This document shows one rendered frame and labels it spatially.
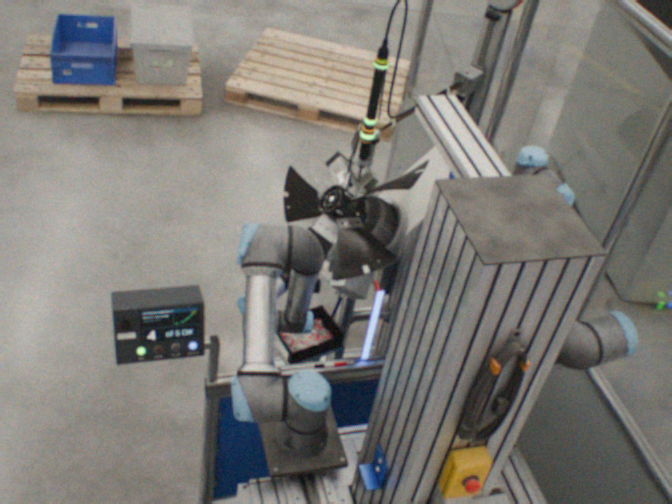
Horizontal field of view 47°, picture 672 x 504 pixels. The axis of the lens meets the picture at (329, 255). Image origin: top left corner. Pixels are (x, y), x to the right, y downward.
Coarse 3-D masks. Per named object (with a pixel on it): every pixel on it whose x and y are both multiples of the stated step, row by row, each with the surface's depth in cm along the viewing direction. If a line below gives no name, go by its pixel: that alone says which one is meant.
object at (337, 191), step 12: (324, 192) 281; (336, 192) 277; (348, 192) 277; (324, 204) 279; (336, 204) 274; (348, 204) 275; (360, 204) 282; (336, 216) 276; (348, 216) 277; (360, 216) 279
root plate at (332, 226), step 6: (324, 216) 281; (318, 222) 282; (324, 222) 282; (330, 222) 282; (318, 228) 282; (324, 228) 282; (330, 228) 282; (336, 228) 282; (324, 234) 282; (330, 234) 282; (336, 234) 282; (330, 240) 282
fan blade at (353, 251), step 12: (348, 228) 271; (360, 228) 272; (348, 240) 266; (360, 240) 267; (372, 240) 267; (336, 252) 264; (348, 252) 263; (360, 252) 262; (372, 252) 262; (384, 252) 262; (336, 264) 260; (348, 264) 259; (360, 264) 258; (372, 264) 258; (384, 264) 257; (336, 276) 258; (348, 276) 256
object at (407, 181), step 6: (426, 162) 269; (420, 168) 265; (408, 174) 265; (414, 174) 262; (420, 174) 259; (396, 180) 265; (402, 180) 262; (408, 180) 260; (414, 180) 257; (378, 186) 269; (384, 186) 265; (390, 186) 262; (396, 186) 260; (402, 186) 258; (408, 186) 256; (366, 192) 269
